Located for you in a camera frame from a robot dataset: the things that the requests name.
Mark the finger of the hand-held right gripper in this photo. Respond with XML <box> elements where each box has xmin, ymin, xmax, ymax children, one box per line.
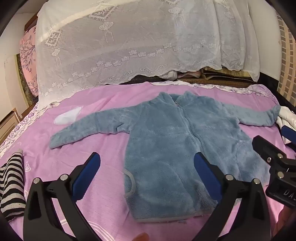
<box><xmin>280</xmin><ymin>125</ymin><xmax>296</xmax><ymax>145</ymax></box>
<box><xmin>252</xmin><ymin>136</ymin><xmax>289</xmax><ymax>167</ymax></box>

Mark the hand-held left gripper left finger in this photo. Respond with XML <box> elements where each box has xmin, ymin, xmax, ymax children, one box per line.
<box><xmin>23</xmin><ymin>152</ymin><xmax>109</xmax><ymax>241</ymax></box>

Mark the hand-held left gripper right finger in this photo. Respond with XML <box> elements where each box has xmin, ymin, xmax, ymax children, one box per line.
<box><xmin>193</xmin><ymin>152</ymin><xmax>272</xmax><ymax>241</ymax></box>

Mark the blue fleece jacket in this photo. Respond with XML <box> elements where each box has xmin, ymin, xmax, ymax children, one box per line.
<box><xmin>50</xmin><ymin>91</ymin><xmax>281</xmax><ymax>223</ymax></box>

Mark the white garment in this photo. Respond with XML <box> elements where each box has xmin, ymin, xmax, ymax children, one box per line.
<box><xmin>275</xmin><ymin>107</ymin><xmax>296</xmax><ymax>144</ymax></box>

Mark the pink printed bedsheet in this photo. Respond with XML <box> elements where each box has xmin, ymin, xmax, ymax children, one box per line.
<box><xmin>0</xmin><ymin>81</ymin><xmax>296</xmax><ymax>241</ymax></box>

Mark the black white striped cloth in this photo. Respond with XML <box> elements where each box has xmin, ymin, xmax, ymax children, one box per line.
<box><xmin>0</xmin><ymin>149</ymin><xmax>26</xmax><ymax>220</ymax></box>

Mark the brown bamboo mat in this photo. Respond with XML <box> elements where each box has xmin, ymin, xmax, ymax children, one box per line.
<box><xmin>178</xmin><ymin>67</ymin><xmax>257</xmax><ymax>88</ymax></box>

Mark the wooden cabinet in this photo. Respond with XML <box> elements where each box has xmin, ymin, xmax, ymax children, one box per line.
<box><xmin>0</xmin><ymin>108</ymin><xmax>19</xmax><ymax>139</ymax></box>

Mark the dark patterned board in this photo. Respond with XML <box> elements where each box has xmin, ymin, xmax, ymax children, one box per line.
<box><xmin>15</xmin><ymin>53</ymin><xmax>38</xmax><ymax>108</ymax></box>

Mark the folded pink white bedding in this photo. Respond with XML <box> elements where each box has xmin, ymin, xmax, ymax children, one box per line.
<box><xmin>162</xmin><ymin>70</ymin><xmax>201</xmax><ymax>81</ymax></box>

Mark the white lace cover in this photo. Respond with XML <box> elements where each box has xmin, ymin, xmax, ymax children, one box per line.
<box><xmin>36</xmin><ymin>0</ymin><xmax>260</xmax><ymax>109</ymax></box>

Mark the wooden headboard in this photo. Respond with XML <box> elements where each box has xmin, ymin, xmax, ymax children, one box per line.
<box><xmin>24</xmin><ymin>13</ymin><xmax>38</xmax><ymax>30</ymax></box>

